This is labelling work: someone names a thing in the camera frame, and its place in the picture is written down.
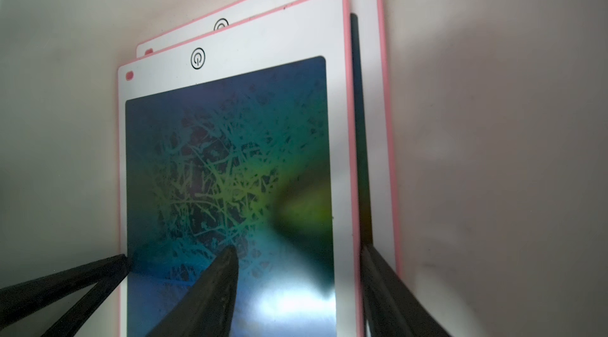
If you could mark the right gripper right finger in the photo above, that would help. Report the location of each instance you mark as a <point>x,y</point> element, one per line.
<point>390,307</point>

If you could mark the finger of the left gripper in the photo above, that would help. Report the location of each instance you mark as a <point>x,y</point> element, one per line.
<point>23,299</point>
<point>70,323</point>

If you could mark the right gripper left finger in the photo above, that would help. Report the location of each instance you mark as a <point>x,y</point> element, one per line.
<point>208,307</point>

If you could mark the pink writing tablet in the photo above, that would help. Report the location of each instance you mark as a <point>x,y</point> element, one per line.
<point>244,139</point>
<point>376,96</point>

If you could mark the white plastic storage box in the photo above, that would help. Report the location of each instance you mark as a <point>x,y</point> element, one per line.
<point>499,112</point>

